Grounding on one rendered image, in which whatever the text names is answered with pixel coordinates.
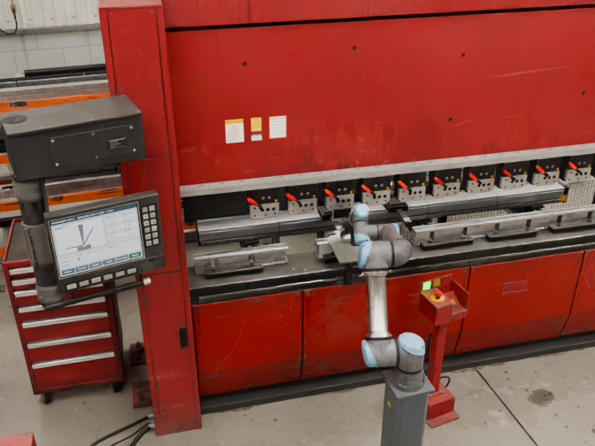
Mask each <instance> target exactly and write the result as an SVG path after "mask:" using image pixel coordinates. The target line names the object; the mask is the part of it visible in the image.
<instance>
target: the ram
mask: <svg viewBox="0 0 595 446"><path fill-rule="evenodd" d="M166 46H167V56H168V65H169V75H170V85H171V95H172V105H173V115H174V132H175V142H176V152H177V162H178V172H179V182H180V186H188V185H197V184H206V183H214V182H223V181H239V180H248V179H257V178H265V177H274V176H283V175H291V174H300V173H316V172H325V171H333V170H342V169H351V168H359V167H368V166H376V165H393V164H401V163H410V162H418V161H427V160H436V159H444V158H461V157H469V156H478V155H486V154H495V153H504V152H512V151H521V150H537V149H546V148H554V147H563V146H572V145H580V144H589V143H595V4H584V5H567V6H551V7H535V8H519V9H504V10H488V11H471V12H441V13H425V14H409V15H393V16H378V17H362V18H346V19H316V20H300V21H283V22H268V23H252V24H236V25H220V26H205V27H174V28H166ZM283 115H286V116H287V137H283V138H274V139H269V117H273V116H283ZM251 118H261V131H254V132H252V131H251ZM232 119H243V142H231V143H227V142H226V126H225V120H232ZM253 134H262V140H257V141H252V140H251V135H253ZM591 153H595V149H588V150H571V151H563V152H554V153H546V154H537V155H529V156H521V157H512V158H496V159H488V160H479V161H471V162H462V163H454V164H445V165H430V166H421V167H413V168H404V169H396V170H387V171H379V172H370V173H354V174H346V175H337V176H329V177H320V178H312V179H303V180H294V181H278V182H270V183H261V184H253V185H245V186H236V187H228V188H212V189H203V190H195V191H186V192H181V197H187V196H202V195H211V194H219V193H228V192H236V191H245V190H253V189H262V188H277V187H285V186H294V185H302V184H310V183H319V182H327V181H343V180H351V179H359V178H368V177H376V176H384V175H392V174H401V173H417V172H426V171H434V170H442V169H451V168H459V167H467V166H476V165H491V164H500V163H508V162H516V161H524V160H533V159H541V158H557V157H565V156H574V155H583V154H591Z"/></svg>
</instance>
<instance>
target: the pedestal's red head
mask: <svg viewBox="0 0 595 446"><path fill-rule="evenodd" d="M447 275H449V276H450V275H451V278H450V283H448V284H450V289H449V292H448V293H445V294H444V293H442V292H441V291H440V290H439V289H438V288H437V287H435V288H432V283H433V280H434V279H432V280H429V281H431V285H430V289H426V290H423V291H422V286H423V283H425V281H423V282H421V290H420V292H421V293H420V297H419V306H418V311H419V312H420V313H421V314H423V315H424V316H425V317H426V318H427V319H428V320H429V321H430V322H431V323H432V324H433V325H434V326H438V325H441V324H444V323H447V322H450V321H453V320H456V319H461V318H464V317H466V315H467V309H468V298H469V293H468V292H467V291H466V290H465V289H464V288H463V287H462V286H460V285H459V284H458V283H457V282H456V281H454V280H453V279H452V273H451V274H447ZM447 275H445V276H446V277H447ZM438 278H439V279H440V278H441V282H440V286H443V285H442V280H443V278H444V276H441V277H438ZM435 279H437V278H435ZM440 286H438V287H440ZM436 292H440V293H442V296H444V301H443V302H435V301H433V300H432V299H431V296H432V295H434V294H435V293H436ZM450 298H451V299H453V300H454V301H455V303H456V304H455V306H453V301H452V300H450Z"/></svg>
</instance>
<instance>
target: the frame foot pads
mask: <svg viewBox="0 0 595 446"><path fill-rule="evenodd" d="M130 356H131V366H137V365H147V362H146V356H145V349H144V343H143V342H136V343H130ZM132 390H133V406H134V409H137V408H143V407H148V406H152V401H151V389H150V382H149V381H138V382H132Z"/></svg>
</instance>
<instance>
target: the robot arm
mask: <svg viewBox="0 0 595 446"><path fill-rule="evenodd" d="M368 214H369V209H368V207H367V206H366V205H365V204H357V205H356V206H355V207H354V208H353V211H352V212H349V215H350V216H347V217H344V218H343V219H342V223H343V227H344V229H342V228H341V227H340V228H339V229H340V236H339V237H340V239H344V238H345V237H346V236H347V235H351V245H352V246H359V255H358V267H359V268H360V269H362V273H363V274H364V275H365V276H366V285H367V323H368V332H367V334H366V335H365V340H363V341H362V342H361V347H362V353H363V357H364V360H365V363H366V365H367V366H368V367H377V368H378V367H387V366H395V368H394V370H393V371H392V373H391V377H390V380H391V383H392V385H393V386H394V387H395V388H397V389H399V390H401V391H404V392H417V391H419V390H421V389H422V388H423V387H424V386H425V381H426V378H425V374H424V371H423V361H424V354H425V342H424V341H423V340H422V339H421V338H420V336H418V335H417V334H412V333H403V334H401V335H400V336H399V337H398V339H392V334H391V333H390V332H389V331H388V314H387V296H386V279H385V276H386V274H387V273H388V272H389V267H397V266H401V265H403V264H405V263H406V262H407V261H408V260H409V259H410V258H411V256H412V254H413V247H412V245H411V243H410V242H409V241H408V240H407V239H404V238H402V237H401V235H400V234H399V227H398V224H378V225H368V219H367V216H368ZM348 217H349V218H348ZM370 240H384V241H376V242H372V241H370Z"/></svg>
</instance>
